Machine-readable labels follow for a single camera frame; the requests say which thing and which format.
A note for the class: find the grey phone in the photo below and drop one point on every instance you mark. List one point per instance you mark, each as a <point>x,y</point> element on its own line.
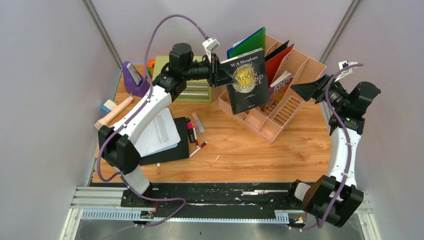
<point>134,73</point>

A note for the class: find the pink highlighter marker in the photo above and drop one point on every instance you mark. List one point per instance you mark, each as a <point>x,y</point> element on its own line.
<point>191,132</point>

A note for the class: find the black Moon and Sixpence book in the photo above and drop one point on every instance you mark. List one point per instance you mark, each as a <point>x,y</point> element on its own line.
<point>249,82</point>

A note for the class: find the orange tipped pen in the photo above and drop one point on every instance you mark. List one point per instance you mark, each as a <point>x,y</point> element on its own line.
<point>158,165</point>

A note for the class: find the clipboard with white papers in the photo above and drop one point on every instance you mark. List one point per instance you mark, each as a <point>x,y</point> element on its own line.
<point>161,134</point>

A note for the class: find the black mounting base plate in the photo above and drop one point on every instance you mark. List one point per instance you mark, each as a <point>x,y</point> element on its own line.
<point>213,200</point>

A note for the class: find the red folder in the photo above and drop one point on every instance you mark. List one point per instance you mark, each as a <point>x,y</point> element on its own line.
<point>273,58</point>

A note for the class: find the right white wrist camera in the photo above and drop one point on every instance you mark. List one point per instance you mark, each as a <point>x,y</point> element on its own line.
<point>344,64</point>

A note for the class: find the green drawer cabinet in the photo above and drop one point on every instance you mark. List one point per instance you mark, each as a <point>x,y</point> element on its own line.
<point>196,90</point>

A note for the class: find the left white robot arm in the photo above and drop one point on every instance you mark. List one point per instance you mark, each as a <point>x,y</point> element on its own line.
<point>117,143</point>

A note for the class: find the purple phone stand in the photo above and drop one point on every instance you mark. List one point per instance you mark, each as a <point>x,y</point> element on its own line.
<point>131,88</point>

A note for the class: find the purple Roald Dahl book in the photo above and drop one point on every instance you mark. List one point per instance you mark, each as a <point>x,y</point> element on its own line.
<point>278,89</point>

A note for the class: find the black notebook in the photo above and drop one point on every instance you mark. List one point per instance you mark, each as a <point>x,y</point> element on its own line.
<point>179,152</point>

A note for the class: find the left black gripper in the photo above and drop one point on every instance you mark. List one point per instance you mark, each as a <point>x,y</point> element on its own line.
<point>218,76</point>

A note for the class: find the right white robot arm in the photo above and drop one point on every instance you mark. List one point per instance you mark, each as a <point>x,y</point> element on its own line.
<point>334,197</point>

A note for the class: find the orange tape dispenser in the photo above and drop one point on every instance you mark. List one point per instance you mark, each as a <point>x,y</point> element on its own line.
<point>150,67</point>

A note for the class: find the red white pen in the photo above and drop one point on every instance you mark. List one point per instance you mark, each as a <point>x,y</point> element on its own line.
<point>198,148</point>

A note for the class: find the blue folder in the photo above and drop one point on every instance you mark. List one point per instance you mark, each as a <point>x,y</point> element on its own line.
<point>229,53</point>

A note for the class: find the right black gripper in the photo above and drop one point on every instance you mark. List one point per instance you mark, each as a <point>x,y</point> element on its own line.
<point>316,89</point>

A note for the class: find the aluminium frame rail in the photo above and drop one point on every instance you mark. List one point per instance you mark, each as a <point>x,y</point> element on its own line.
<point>101,201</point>

